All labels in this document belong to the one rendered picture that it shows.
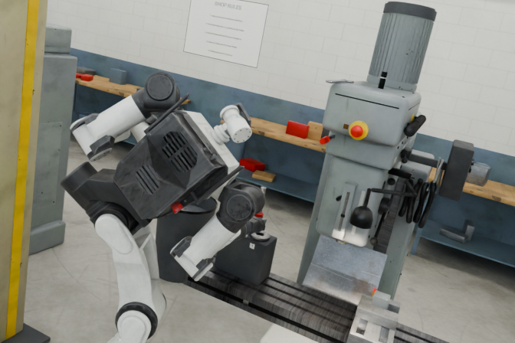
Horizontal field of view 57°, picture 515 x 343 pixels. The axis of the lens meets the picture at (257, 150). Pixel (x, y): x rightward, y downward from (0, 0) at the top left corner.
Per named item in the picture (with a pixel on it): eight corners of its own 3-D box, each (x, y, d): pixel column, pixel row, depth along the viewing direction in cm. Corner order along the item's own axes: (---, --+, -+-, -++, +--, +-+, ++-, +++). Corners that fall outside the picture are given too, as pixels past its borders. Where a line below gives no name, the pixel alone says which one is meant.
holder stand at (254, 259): (257, 286, 198) (266, 243, 193) (213, 266, 206) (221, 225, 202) (269, 276, 208) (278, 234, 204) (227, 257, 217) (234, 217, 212)
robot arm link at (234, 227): (230, 238, 140) (261, 207, 137) (209, 216, 141) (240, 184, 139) (240, 230, 151) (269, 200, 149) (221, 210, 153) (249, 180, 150)
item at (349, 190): (342, 240, 170) (355, 186, 165) (331, 236, 171) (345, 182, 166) (344, 236, 173) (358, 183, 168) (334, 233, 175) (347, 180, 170)
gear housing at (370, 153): (391, 172, 160) (398, 144, 157) (323, 153, 168) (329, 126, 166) (403, 156, 190) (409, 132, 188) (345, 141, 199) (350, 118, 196)
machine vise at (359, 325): (386, 366, 163) (395, 339, 160) (344, 349, 167) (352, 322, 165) (395, 317, 195) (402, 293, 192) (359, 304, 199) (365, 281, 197)
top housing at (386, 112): (397, 149, 148) (411, 99, 144) (319, 129, 158) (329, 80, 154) (412, 132, 191) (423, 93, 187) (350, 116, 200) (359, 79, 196)
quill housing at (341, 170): (365, 252, 171) (387, 169, 163) (311, 233, 178) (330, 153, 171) (374, 235, 188) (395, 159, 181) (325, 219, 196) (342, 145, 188)
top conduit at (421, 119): (413, 138, 149) (416, 127, 148) (400, 135, 150) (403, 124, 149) (424, 124, 189) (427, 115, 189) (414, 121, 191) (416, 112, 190)
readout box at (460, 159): (461, 203, 183) (477, 151, 178) (437, 196, 186) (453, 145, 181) (462, 191, 201) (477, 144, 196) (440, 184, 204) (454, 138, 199)
